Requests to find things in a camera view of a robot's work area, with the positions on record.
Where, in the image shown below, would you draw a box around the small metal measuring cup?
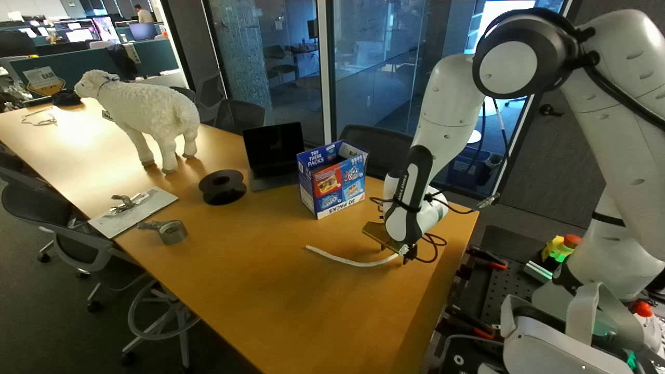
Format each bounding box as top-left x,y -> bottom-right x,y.
140,221 -> 186,246

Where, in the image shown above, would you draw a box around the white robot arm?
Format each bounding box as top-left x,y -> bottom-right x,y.
384,8 -> 665,300

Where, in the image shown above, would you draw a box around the black object table end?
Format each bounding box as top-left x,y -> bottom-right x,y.
51,90 -> 82,107

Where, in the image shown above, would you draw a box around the blue cardboard snack box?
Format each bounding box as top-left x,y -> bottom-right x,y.
298,141 -> 368,221

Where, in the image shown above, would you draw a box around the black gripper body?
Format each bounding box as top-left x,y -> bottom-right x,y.
396,244 -> 417,265

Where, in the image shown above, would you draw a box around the dark grey office chair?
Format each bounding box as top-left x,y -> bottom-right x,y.
341,125 -> 411,179

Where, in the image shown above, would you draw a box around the white sheep figurine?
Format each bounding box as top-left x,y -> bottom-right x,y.
75,69 -> 200,173

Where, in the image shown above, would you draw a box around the emergency stop button box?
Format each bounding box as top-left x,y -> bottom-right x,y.
524,233 -> 581,283

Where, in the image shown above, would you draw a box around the black laptop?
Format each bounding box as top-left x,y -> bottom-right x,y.
243,123 -> 304,192

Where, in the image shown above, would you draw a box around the black tape spool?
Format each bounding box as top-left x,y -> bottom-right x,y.
200,171 -> 248,205

